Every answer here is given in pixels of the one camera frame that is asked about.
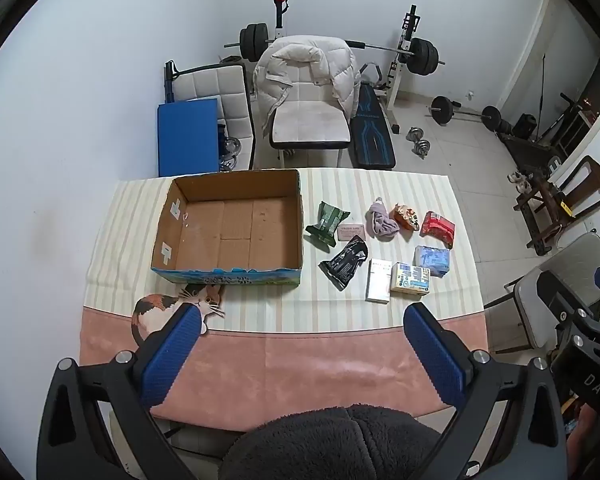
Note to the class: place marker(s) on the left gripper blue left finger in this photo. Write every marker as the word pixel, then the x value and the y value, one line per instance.
pixel 164 353

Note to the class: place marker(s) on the white slim box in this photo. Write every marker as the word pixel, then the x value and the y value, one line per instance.
pixel 378 281

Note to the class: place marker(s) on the black blue weight bench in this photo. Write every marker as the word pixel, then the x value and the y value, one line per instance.
pixel 372 145

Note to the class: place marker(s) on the open cardboard box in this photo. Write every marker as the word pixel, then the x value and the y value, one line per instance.
pixel 234 228

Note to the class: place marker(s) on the orange snack bag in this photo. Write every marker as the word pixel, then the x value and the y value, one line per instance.
pixel 405 217

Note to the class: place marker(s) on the striped cat tablecloth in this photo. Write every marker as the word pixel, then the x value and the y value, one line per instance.
pixel 281 349

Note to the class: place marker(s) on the dark wooden chair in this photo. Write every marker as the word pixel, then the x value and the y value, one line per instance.
pixel 548 209

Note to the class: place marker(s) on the purple cloth bundle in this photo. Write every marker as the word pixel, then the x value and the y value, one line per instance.
pixel 379 223

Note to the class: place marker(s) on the barbell on rack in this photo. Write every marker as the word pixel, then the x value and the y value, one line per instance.
pixel 423 56

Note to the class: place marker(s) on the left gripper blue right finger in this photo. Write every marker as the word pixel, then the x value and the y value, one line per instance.
pixel 441 353

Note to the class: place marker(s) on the blue mat board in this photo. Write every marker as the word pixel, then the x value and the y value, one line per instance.
pixel 188 140

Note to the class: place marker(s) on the red snack packet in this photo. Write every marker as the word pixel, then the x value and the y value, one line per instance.
pixel 439 227

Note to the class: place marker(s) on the chrome dumbbell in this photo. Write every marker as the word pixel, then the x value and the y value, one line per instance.
pixel 421 146

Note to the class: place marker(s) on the blue tissue pack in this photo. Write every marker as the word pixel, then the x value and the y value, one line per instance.
pixel 436 260

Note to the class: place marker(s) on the yellow tissue pack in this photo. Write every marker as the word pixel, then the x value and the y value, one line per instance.
pixel 409 279

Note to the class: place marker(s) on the grey folding chair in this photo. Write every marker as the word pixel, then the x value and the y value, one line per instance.
pixel 521 319

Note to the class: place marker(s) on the white quilted chair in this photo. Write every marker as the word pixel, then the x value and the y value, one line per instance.
pixel 227 84

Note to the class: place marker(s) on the barbell on floor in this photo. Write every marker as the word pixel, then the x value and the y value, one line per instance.
pixel 443 110

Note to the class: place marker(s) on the green snack packet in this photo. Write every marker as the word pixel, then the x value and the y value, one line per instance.
pixel 322 233

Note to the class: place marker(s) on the white weight rack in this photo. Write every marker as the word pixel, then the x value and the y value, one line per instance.
pixel 397 66

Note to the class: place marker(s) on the black foil packet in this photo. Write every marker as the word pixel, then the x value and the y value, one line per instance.
pixel 341 269

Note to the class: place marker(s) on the black fleece clothing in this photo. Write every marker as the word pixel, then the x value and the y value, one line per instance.
pixel 358 442

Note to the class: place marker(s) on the white padded chair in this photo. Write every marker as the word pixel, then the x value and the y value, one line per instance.
pixel 309 125

